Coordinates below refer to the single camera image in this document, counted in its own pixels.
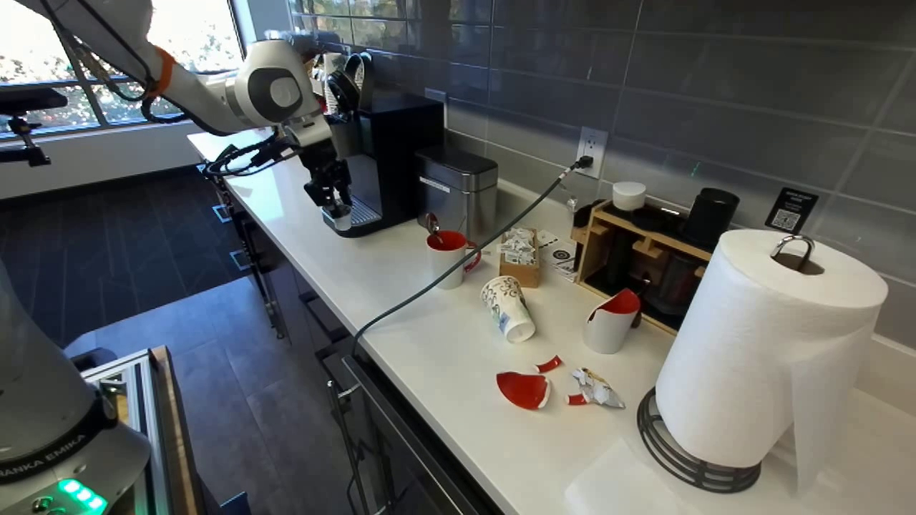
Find broken white mug red inside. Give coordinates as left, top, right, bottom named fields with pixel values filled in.
left=581, top=285, right=643, bottom=357

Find wooden condiment organizer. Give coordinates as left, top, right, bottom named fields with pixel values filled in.
left=568, top=197, right=717, bottom=333

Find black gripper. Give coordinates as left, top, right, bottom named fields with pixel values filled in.
left=298, top=132, right=356, bottom=222

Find crumpled silver foil wrapper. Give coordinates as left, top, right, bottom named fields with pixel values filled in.
left=567, top=363, right=627, bottom=411

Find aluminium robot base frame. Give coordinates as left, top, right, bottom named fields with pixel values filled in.
left=66, top=343, right=202, bottom=515

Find white paper towel roll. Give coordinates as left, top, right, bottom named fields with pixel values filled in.
left=653, top=227, right=889, bottom=498

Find black wire paper towel holder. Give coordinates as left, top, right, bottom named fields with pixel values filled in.
left=633, top=231, right=819, bottom=496

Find dark wooden base cabinets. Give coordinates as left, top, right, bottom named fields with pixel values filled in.
left=210, top=179, right=504, bottom=515

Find upright white mug red inside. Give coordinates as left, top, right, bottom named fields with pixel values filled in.
left=422, top=227, right=484, bottom=291

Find black QR code sign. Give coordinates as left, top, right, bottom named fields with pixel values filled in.
left=761, top=184, right=820, bottom=238

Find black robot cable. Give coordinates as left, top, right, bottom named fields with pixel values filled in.
left=199, top=129, right=302, bottom=179

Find black tripod stand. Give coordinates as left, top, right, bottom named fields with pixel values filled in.
left=0, top=84, right=72, bottom=169

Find patterned white paper cup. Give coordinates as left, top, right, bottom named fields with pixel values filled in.
left=474, top=271, right=541, bottom=345

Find black cylindrical container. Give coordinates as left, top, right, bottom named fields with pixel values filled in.
left=687, top=187, right=740, bottom=252

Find orange strap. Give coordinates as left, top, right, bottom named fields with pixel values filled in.
left=147, top=44, right=180, bottom=101

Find white wall outlet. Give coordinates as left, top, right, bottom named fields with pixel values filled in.
left=571, top=125, right=610, bottom=179

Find stainless steel pod recycle bin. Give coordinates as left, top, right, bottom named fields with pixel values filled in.
left=415, top=148, right=500, bottom=240

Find black silver Keurig coffee maker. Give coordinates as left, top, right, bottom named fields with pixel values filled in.
left=321, top=48, right=445, bottom=240

